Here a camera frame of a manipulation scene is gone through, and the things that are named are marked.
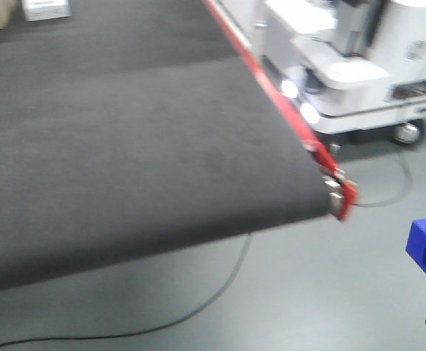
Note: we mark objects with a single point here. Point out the small blue plastic box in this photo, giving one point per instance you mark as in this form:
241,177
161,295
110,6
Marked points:
416,243

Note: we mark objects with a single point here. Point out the black conveyor belt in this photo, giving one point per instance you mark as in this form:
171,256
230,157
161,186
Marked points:
134,128

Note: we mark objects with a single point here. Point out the white wheeled machine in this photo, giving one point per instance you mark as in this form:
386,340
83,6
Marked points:
348,66

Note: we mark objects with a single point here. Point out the white flat carton box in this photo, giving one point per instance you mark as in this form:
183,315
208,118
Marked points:
35,10

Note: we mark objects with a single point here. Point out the red conveyor side rail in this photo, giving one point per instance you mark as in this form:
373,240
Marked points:
344,197

